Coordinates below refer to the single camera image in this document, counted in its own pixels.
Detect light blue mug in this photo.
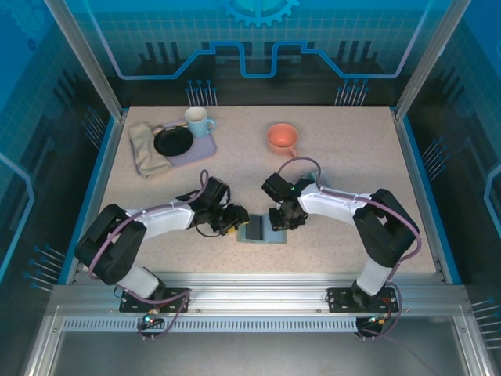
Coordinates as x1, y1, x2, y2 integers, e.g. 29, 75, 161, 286
184, 105, 218, 139

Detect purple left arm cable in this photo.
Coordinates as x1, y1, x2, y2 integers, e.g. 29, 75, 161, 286
86, 168, 211, 342

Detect black round plate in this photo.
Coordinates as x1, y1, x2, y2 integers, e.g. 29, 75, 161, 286
153, 125, 195, 157

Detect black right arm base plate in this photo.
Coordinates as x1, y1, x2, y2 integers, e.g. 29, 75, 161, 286
326, 286, 398, 313

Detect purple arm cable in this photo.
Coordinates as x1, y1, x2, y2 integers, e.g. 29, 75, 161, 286
86, 168, 211, 342
277, 156, 423, 342

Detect beige folded cloth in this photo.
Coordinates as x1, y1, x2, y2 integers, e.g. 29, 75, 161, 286
128, 121, 175, 180

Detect lavender plastic tray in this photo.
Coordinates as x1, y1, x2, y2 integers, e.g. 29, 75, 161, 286
135, 119, 218, 175

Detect beige wooden utensil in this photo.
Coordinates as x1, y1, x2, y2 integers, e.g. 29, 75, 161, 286
152, 121, 189, 133

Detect aluminium side rail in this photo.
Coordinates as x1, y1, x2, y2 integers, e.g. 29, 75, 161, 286
391, 107, 451, 284
64, 111, 130, 285

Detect slotted grey cable duct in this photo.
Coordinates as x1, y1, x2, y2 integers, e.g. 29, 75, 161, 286
60, 316, 363, 334

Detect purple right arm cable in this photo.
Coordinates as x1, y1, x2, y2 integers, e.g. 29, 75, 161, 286
277, 156, 423, 342

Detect orange cup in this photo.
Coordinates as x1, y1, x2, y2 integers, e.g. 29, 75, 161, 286
267, 122, 300, 158

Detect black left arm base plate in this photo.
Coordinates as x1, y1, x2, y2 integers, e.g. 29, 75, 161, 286
119, 287, 193, 314

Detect black VIP card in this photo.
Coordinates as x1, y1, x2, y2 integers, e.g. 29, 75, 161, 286
250, 215, 265, 241

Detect aluminium frame post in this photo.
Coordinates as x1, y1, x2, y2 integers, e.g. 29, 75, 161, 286
392, 0, 473, 121
42, 0, 129, 121

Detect green card holder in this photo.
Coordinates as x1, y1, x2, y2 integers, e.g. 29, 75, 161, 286
236, 213, 290, 246

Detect aluminium front frame rail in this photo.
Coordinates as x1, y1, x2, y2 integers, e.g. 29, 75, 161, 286
50, 272, 469, 314

